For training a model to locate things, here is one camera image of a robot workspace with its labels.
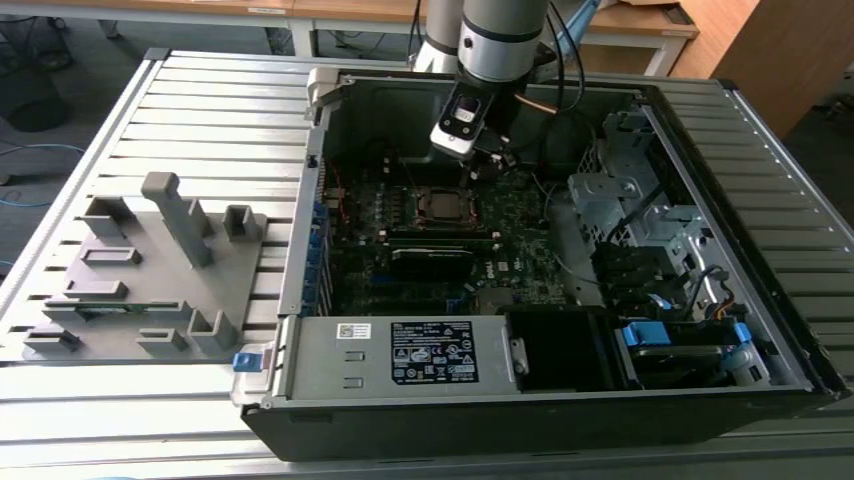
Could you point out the silver CPU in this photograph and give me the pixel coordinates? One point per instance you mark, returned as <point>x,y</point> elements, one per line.
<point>448,204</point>

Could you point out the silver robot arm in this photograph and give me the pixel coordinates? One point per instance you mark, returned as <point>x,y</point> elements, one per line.
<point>500,45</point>

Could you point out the CPU socket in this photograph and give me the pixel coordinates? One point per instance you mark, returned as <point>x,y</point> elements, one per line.
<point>446,223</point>

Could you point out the metal drive cage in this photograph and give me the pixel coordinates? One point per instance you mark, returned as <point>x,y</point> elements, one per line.
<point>600,195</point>

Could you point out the green motherboard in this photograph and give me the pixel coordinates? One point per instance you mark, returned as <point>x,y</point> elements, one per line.
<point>527,240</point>

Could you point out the wooden desk white legs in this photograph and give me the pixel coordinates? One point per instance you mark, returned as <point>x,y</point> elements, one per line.
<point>634,27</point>
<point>133,5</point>

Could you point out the grey chipset heatsink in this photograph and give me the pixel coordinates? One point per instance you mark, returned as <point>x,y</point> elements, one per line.
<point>496,297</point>

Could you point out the wooden cabinet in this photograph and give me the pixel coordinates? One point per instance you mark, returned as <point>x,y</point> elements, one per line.
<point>767,50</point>

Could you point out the blue disk carrier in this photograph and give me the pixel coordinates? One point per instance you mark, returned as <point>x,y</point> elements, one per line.
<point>643,334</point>

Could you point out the grey power supply unit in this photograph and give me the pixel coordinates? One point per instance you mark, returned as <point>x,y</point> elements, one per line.
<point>320,370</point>

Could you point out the blue case latch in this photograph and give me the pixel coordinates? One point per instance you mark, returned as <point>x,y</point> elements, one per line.
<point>247,362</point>

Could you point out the grey parts rack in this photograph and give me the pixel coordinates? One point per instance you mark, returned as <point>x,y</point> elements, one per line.
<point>167,300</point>

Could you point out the black open PC case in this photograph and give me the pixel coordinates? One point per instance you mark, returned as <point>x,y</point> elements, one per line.
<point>467,430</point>

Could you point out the black bag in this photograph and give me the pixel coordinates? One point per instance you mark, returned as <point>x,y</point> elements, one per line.
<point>36,110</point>

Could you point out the green RAM stick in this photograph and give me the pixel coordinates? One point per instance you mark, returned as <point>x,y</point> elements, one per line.
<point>107,311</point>

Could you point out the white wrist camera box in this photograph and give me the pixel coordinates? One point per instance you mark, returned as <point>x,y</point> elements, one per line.
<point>454,140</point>

